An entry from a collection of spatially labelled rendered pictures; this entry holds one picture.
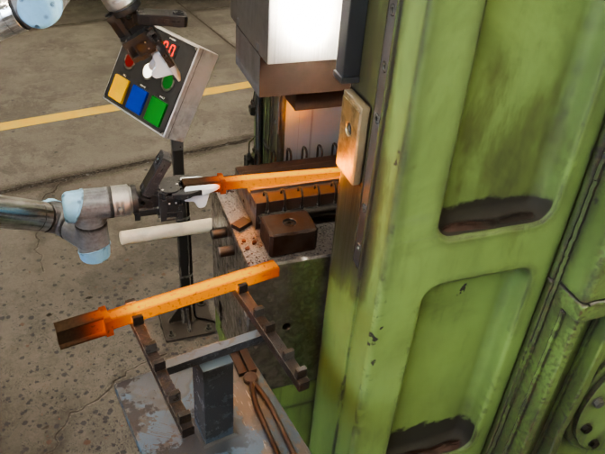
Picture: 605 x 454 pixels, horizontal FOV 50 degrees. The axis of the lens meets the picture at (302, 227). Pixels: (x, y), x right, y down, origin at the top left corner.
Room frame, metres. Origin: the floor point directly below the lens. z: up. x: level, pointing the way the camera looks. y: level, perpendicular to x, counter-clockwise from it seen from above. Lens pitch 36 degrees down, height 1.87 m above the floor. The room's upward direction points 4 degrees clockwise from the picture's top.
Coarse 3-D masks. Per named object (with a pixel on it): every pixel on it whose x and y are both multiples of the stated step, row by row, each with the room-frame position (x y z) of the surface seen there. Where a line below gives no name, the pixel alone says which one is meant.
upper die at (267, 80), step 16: (240, 32) 1.44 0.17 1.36; (240, 48) 1.44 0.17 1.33; (240, 64) 1.44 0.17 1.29; (256, 64) 1.33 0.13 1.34; (272, 64) 1.31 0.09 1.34; (288, 64) 1.33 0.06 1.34; (304, 64) 1.34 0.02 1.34; (320, 64) 1.35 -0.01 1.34; (256, 80) 1.32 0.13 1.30; (272, 80) 1.31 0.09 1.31; (288, 80) 1.33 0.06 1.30; (304, 80) 1.34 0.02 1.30; (320, 80) 1.35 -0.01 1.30; (336, 80) 1.37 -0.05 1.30
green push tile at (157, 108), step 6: (150, 102) 1.74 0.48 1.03; (156, 102) 1.73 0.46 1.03; (162, 102) 1.72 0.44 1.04; (150, 108) 1.73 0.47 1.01; (156, 108) 1.72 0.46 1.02; (162, 108) 1.70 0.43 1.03; (150, 114) 1.72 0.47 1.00; (156, 114) 1.70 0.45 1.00; (162, 114) 1.69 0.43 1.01; (150, 120) 1.71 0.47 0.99; (156, 120) 1.69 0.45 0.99; (156, 126) 1.68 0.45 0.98
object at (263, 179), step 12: (324, 168) 1.46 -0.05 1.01; (336, 168) 1.47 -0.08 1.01; (192, 180) 1.32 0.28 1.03; (204, 180) 1.33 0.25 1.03; (216, 180) 1.33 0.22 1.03; (228, 180) 1.34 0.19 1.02; (240, 180) 1.35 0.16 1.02; (252, 180) 1.36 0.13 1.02; (264, 180) 1.37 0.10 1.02; (276, 180) 1.38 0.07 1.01; (288, 180) 1.40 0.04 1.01; (300, 180) 1.41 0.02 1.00
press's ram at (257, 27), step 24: (240, 0) 1.45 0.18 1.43; (264, 0) 1.28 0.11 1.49; (288, 0) 1.27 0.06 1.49; (312, 0) 1.29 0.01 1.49; (336, 0) 1.31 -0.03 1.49; (240, 24) 1.44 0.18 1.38; (264, 24) 1.28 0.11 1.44; (288, 24) 1.27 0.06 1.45; (312, 24) 1.29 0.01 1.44; (336, 24) 1.31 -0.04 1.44; (264, 48) 1.27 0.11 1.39; (288, 48) 1.27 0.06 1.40; (312, 48) 1.29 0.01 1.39; (336, 48) 1.31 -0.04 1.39
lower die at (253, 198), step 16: (288, 160) 1.54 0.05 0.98; (304, 160) 1.55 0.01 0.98; (320, 160) 1.55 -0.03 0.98; (240, 192) 1.43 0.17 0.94; (256, 192) 1.35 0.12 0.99; (272, 192) 1.36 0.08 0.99; (288, 192) 1.36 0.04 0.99; (304, 192) 1.37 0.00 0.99; (256, 208) 1.30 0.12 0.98; (272, 208) 1.32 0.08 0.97; (288, 208) 1.33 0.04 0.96; (256, 224) 1.30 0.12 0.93
